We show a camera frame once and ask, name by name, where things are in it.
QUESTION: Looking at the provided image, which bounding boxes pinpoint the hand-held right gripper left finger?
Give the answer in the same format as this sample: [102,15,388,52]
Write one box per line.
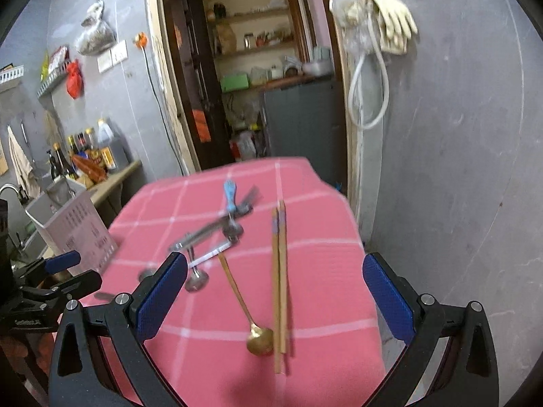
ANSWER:
[48,251,189,407]

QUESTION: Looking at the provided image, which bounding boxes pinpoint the gold spoon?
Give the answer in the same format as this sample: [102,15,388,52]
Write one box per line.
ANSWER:
[217,252,274,357]

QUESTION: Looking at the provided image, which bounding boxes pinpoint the plastic bag of dried goods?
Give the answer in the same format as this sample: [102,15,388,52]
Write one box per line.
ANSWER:
[75,0,117,56]

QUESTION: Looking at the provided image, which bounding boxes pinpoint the clear plastic bag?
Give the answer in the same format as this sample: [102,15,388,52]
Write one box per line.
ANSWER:
[330,0,382,56]

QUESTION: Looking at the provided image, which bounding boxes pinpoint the red plastic bag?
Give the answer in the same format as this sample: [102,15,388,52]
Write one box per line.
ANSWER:
[65,60,83,99]

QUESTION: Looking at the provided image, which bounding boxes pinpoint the wooden door frame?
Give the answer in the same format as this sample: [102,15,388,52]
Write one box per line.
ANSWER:
[146,0,361,196]

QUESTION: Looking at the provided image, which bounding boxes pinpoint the wooden shelving unit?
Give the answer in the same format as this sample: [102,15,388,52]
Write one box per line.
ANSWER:
[199,0,310,94]

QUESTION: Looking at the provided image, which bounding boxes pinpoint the brown paper bag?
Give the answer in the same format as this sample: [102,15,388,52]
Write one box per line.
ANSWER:
[216,23,237,54]

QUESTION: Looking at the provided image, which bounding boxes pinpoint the wooden cutting board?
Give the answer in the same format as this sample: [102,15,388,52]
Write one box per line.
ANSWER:
[271,74,323,88]

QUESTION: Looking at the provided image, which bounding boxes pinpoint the green box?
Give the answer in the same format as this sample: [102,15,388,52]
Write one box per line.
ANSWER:
[221,73,251,93]

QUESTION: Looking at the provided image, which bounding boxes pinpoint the dark wooden door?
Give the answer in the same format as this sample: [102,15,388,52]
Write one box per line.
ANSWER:
[163,0,232,170]

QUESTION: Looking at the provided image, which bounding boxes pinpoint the white perforated utensil basket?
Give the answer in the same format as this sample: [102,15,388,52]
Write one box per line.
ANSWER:
[25,187,117,272]

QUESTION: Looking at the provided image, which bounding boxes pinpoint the beige hanging towel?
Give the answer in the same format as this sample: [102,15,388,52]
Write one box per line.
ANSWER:
[6,125,39,198]

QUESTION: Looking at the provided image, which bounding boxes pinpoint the white wall rack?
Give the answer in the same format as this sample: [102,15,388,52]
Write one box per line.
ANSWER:
[0,65,25,85]

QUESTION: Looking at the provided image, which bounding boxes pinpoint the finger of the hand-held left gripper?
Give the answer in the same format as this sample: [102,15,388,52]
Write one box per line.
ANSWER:
[19,270,103,319]
[15,250,82,286]

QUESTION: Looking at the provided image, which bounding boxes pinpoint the red snack packet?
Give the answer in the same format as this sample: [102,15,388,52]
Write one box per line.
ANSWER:
[48,46,71,75]

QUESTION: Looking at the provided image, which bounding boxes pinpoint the orange food packet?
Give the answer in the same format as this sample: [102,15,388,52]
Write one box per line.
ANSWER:
[71,155,107,183]

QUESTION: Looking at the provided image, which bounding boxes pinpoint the blue handled spoon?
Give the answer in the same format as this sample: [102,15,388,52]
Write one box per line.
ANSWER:
[223,180,244,238]

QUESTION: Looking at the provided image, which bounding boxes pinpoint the pink checkered tablecloth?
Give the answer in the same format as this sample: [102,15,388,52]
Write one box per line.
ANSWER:
[78,157,387,407]

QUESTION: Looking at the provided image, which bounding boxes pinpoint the silver spoon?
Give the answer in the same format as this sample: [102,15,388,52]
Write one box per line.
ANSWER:
[193,239,238,266]
[184,248,210,293]

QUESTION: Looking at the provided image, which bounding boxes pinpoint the metal faucet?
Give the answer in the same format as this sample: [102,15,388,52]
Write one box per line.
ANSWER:
[0,183,28,204]

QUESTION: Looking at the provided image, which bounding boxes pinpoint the white rice cooker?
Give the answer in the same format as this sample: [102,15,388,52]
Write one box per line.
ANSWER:
[302,60,334,76]

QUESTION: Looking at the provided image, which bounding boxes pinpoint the white floor sack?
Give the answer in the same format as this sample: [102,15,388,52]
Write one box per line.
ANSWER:
[235,131,257,162]

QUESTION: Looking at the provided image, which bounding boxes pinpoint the grey cabinet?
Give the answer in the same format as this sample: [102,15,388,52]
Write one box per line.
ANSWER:
[260,77,346,179]

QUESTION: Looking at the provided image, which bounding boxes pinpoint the kitchen counter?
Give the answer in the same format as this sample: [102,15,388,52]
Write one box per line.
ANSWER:
[87,160,143,208]

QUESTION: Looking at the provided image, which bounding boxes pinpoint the metal wall rack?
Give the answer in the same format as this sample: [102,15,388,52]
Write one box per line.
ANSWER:
[36,65,71,98]

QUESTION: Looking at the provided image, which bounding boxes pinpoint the cream rubber gloves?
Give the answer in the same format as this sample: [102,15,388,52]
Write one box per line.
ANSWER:
[360,0,418,56]

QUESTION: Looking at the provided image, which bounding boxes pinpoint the silver fork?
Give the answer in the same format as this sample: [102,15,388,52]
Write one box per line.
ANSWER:
[169,186,260,252]

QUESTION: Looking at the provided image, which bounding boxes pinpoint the white hose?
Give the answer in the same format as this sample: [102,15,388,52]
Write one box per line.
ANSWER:
[348,2,390,130]

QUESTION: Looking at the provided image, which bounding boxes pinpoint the large oil jug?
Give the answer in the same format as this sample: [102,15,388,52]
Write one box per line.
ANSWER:
[97,119,130,172]

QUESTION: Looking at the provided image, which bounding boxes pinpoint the dark sauce bottle black top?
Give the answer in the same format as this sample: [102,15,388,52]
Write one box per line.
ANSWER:
[48,148,64,181]

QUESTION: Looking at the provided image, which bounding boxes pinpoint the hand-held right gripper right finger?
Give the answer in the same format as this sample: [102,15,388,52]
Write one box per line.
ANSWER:
[362,252,501,407]

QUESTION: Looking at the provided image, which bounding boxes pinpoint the brown hanging net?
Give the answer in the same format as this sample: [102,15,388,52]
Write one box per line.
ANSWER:
[44,110,64,149]

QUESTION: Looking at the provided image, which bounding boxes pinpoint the black power cable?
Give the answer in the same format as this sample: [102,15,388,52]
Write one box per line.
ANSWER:
[143,47,186,172]

